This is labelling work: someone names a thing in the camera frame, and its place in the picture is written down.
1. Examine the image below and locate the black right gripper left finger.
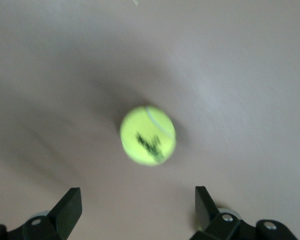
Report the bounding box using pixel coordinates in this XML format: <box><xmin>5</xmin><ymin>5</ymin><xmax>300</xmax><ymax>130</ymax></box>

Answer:
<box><xmin>0</xmin><ymin>187</ymin><xmax>83</xmax><ymax>240</ymax></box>

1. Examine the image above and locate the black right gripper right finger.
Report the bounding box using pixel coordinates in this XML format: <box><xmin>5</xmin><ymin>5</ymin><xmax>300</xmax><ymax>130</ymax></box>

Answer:
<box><xmin>191</xmin><ymin>185</ymin><xmax>298</xmax><ymax>240</ymax></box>

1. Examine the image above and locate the yellow tennis ball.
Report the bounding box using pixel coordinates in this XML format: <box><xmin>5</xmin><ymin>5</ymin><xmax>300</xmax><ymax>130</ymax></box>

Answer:
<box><xmin>119</xmin><ymin>104</ymin><xmax>178</xmax><ymax>167</ymax></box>

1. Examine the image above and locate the brown table cover mat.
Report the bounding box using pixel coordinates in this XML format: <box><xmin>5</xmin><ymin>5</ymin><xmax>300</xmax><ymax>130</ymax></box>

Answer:
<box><xmin>0</xmin><ymin>0</ymin><xmax>300</xmax><ymax>240</ymax></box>

